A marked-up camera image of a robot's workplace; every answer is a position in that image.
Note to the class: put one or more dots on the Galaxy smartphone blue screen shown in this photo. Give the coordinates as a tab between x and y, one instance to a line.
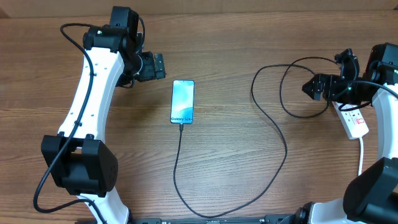
182	106

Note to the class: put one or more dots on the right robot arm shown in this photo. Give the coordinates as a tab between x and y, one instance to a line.
371	197

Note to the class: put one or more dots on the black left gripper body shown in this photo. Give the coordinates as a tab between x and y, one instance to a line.
148	71

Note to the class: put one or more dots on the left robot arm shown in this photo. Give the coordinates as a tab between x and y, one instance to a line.
77	157

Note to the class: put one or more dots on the white power strip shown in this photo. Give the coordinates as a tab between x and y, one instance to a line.
352	121

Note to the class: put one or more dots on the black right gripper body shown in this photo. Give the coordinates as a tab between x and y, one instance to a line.
340	91

